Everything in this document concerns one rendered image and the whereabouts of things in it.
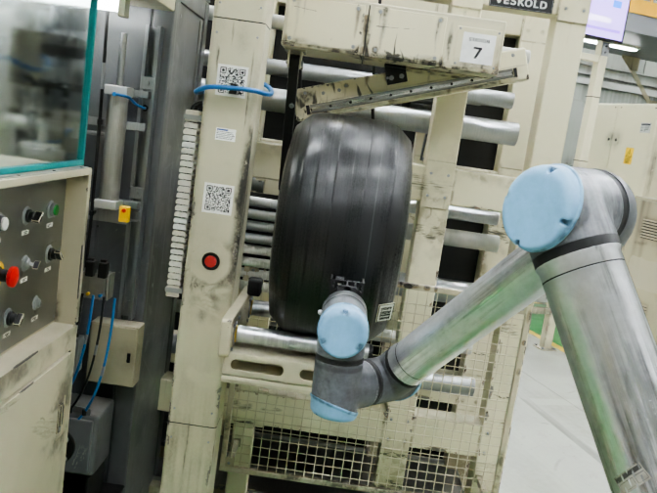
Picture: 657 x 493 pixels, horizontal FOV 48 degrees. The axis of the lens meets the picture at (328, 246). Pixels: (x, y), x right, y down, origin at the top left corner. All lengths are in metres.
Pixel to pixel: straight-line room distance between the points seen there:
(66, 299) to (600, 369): 1.24
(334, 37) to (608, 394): 1.39
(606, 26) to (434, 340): 4.66
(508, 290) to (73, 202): 1.01
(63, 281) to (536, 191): 1.17
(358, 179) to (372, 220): 0.10
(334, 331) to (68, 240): 0.74
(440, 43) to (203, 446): 1.26
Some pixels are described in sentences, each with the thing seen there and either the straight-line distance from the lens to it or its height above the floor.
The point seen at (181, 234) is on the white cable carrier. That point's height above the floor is 1.12.
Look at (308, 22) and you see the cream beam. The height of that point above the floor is 1.71.
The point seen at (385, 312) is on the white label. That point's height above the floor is 1.03.
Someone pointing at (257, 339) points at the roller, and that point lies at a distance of 1.84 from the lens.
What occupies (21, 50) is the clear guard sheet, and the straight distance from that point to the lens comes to 1.46.
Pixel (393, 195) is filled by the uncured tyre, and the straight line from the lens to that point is 1.67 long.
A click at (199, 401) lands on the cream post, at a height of 0.69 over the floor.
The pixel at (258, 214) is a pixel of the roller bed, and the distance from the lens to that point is 2.26.
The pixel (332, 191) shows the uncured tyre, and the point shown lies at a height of 1.29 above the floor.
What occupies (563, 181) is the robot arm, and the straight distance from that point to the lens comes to 0.99.
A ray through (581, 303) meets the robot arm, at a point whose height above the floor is 1.26.
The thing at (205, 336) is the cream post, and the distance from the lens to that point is 1.94.
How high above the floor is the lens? 1.43
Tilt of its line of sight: 9 degrees down
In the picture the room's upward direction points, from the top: 8 degrees clockwise
